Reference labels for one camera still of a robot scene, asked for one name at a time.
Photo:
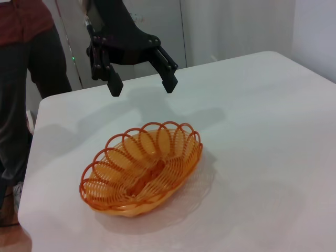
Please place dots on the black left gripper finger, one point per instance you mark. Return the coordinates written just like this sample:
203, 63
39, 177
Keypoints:
168, 76
114, 82

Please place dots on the person in red shirt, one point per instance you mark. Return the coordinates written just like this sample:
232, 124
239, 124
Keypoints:
23, 78

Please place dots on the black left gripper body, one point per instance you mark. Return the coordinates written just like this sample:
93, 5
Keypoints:
118, 31

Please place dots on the white cabinet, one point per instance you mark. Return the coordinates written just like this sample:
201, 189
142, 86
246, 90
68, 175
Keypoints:
78, 31

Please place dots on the white wall socket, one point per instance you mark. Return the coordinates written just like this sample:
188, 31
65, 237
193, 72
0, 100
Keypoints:
137, 17

